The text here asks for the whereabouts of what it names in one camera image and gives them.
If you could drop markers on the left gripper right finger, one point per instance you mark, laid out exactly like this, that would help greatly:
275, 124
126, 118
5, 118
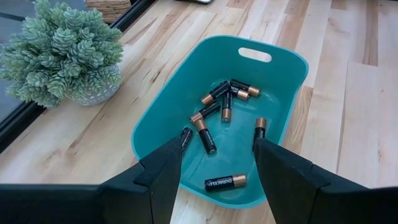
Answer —
286, 186

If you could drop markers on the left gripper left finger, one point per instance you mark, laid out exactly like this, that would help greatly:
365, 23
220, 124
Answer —
149, 193

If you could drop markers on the black AA battery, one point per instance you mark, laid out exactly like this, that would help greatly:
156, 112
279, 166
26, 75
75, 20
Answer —
224, 183
242, 85
214, 93
186, 137

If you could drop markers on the black copper Duracell battery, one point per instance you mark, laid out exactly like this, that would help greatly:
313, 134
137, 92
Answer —
260, 127

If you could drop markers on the teal plastic bin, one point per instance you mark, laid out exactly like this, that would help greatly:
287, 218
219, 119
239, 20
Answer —
217, 62

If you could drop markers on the green artificial succulent plant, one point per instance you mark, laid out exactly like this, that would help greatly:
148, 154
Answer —
62, 46

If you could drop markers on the wicker basket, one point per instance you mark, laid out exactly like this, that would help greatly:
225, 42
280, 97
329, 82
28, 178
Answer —
109, 9

